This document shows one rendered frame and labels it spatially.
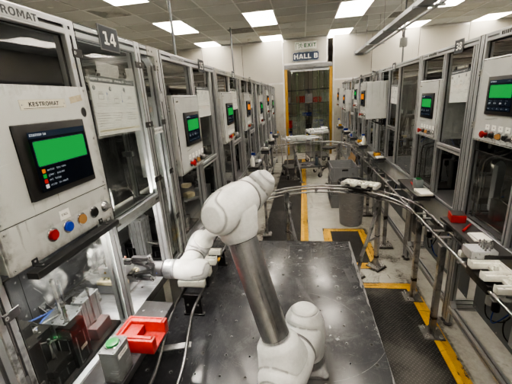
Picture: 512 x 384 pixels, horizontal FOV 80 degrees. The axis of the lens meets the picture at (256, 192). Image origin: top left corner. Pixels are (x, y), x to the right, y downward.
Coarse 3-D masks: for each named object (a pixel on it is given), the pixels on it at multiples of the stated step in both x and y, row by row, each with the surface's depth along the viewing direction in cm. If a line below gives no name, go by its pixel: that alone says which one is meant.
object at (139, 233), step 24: (0, 0) 74; (24, 24) 81; (48, 24) 88; (96, 24) 108; (168, 144) 165; (144, 216) 172; (144, 240) 170; (0, 288) 73; (0, 312) 73; (0, 336) 73; (24, 360) 79
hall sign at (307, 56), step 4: (296, 52) 855; (300, 52) 853; (304, 52) 852; (308, 52) 850; (312, 52) 849; (316, 52) 847; (296, 56) 858; (300, 56) 857; (304, 56) 855; (308, 56) 854; (312, 56) 852; (316, 56) 851; (296, 60) 861; (300, 60) 860; (304, 60) 858; (308, 60) 857
